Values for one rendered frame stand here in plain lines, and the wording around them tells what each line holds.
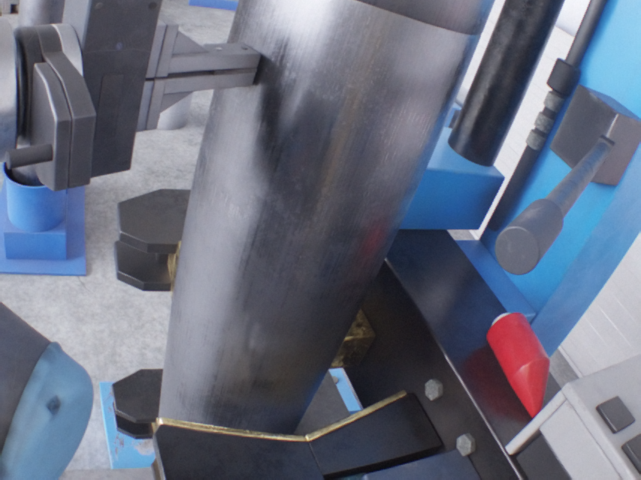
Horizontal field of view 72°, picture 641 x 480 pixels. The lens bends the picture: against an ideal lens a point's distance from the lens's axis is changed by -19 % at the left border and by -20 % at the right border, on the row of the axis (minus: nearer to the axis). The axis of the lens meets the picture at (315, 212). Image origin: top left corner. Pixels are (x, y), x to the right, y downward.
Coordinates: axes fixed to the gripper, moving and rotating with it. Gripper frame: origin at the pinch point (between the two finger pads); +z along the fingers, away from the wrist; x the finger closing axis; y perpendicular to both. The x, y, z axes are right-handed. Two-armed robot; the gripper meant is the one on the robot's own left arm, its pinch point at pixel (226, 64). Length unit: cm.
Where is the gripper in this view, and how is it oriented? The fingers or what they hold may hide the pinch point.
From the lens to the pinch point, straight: 40.5
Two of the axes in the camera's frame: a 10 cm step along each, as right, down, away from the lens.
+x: -2.9, 8.0, 5.3
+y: -6.5, -5.7, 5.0
